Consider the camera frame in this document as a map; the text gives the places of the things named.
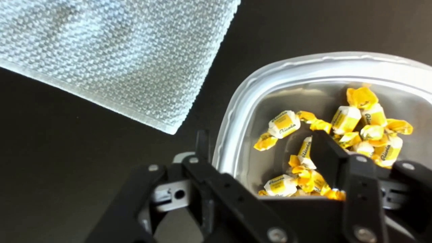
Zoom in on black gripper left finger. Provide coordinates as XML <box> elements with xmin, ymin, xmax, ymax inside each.
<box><xmin>85</xmin><ymin>129</ymin><xmax>294</xmax><ymax>243</ymax></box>

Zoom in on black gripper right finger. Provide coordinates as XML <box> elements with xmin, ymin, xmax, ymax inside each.
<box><xmin>309</xmin><ymin>132</ymin><xmax>432</xmax><ymax>243</ymax></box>

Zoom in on small clear candy container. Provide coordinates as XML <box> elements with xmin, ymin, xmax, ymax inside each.
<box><xmin>211</xmin><ymin>50</ymin><xmax>432</xmax><ymax>199</ymax></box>

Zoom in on blue towel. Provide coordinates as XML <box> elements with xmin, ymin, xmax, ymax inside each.
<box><xmin>0</xmin><ymin>0</ymin><xmax>243</xmax><ymax>136</ymax></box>

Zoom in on yellow wrapped candy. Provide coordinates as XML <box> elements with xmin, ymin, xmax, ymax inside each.
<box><xmin>296</xmin><ymin>167</ymin><xmax>332</xmax><ymax>195</ymax></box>
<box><xmin>362</xmin><ymin>102</ymin><xmax>389</xmax><ymax>128</ymax></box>
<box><xmin>252</xmin><ymin>109</ymin><xmax>317</xmax><ymax>152</ymax></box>
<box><xmin>331</xmin><ymin>104</ymin><xmax>363</xmax><ymax>136</ymax></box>
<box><xmin>288</xmin><ymin>135</ymin><xmax>317</xmax><ymax>170</ymax></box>
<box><xmin>346</xmin><ymin>83</ymin><xmax>379</xmax><ymax>109</ymax></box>
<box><xmin>308</xmin><ymin>117</ymin><xmax>333</xmax><ymax>135</ymax></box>
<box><xmin>258</xmin><ymin>172</ymin><xmax>301</xmax><ymax>198</ymax></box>
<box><xmin>385</xmin><ymin>117</ymin><xmax>414</xmax><ymax>136</ymax></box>
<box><xmin>373</xmin><ymin>133</ymin><xmax>405</xmax><ymax>170</ymax></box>
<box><xmin>359</xmin><ymin>124</ymin><xmax>385</xmax><ymax>141</ymax></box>

